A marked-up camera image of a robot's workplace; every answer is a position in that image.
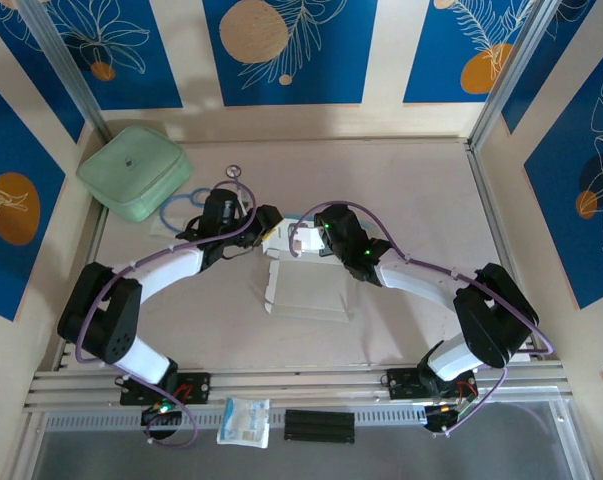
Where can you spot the blue and white paper box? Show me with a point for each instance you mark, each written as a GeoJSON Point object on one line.
{"type": "Point", "coordinates": [306, 290]}

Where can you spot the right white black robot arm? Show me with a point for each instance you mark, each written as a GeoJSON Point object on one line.
{"type": "Point", "coordinates": [411, 282]}

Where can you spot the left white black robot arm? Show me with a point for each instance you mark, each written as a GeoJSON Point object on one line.
{"type": "Point", "coordinates": [166, 270]}

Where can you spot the blue stethoscope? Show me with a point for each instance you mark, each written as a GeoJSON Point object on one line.
{"type": "Point", "coordinates": [233, 171]}

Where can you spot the mint green zipper pouch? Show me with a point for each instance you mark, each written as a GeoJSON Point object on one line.
{"type": "Point", "coordinates": [131, 170]}

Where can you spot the black ribbed block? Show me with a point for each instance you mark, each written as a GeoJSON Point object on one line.
{"type": "Point", "coordinates": [319, 426]}

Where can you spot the white gauze packet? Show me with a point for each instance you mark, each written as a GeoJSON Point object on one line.
{"type": "Point", "coordinates": [243, 422]}

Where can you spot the right black controller board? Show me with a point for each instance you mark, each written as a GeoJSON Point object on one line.
{"type": "Point", "coordinates": [438, 422]}

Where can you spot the black controller board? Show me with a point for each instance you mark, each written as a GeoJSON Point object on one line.
{"type": "Point", "coordinates": [438, 422]}
{"type": "Point", "coordinates": [160, 424]}

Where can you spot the left black controller board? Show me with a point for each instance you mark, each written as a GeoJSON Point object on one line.
{"type": "Point", "coordinates": [160, 424]}

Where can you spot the aluminium table side rail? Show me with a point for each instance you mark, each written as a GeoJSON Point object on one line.
{"type": "Point", "coordinates": [486, 200]}
{"type": "Point", "coordinates": [92, 250]}

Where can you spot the long aluminium mounting rail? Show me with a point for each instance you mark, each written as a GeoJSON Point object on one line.
{"type": "Point", "coordinates": [301, 387]}

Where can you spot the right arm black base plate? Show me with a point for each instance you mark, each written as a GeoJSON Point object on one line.
{"type": "Point", "coordinates": [401, 382]}

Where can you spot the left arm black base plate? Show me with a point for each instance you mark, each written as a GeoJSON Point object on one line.
{"type": "Point", "coordinates": [196, 387]}

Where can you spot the aluminium frame post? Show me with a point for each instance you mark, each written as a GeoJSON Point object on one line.
{"type": "Point", "coordinates": [516, 65]}
{"type": "Point", "coordinates": [61, 65]}

